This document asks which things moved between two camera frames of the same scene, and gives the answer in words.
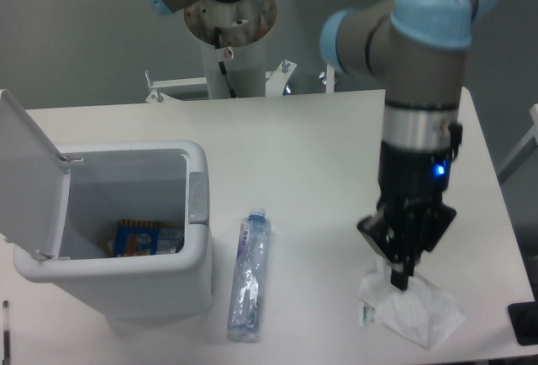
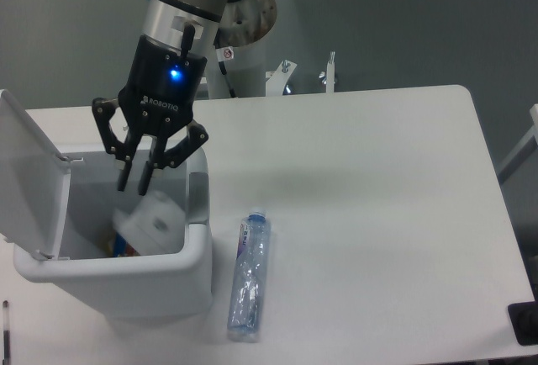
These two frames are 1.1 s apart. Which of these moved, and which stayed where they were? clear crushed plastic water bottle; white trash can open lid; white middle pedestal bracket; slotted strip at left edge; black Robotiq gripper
Moved: black Robotiq gripper
Stayed: clear crushed plastic water bottle; white middle pedestal bracket; slotted strip at left edge; white trash can open lid
